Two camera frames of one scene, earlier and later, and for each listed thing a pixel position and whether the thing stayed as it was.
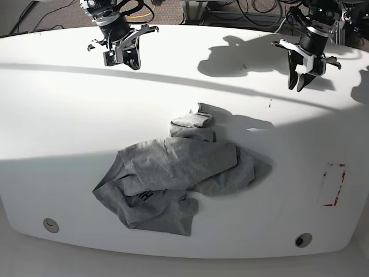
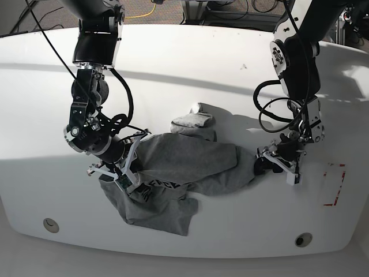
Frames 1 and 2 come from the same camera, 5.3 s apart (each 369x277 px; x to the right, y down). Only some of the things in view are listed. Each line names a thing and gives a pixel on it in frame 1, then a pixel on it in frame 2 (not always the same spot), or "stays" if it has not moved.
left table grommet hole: (51, 225) stays
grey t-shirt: (153, 185) stays
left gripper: (126, 47) -> (119, 156)
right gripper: (312, 42) -> (285, 154)
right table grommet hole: (303, 240) stays
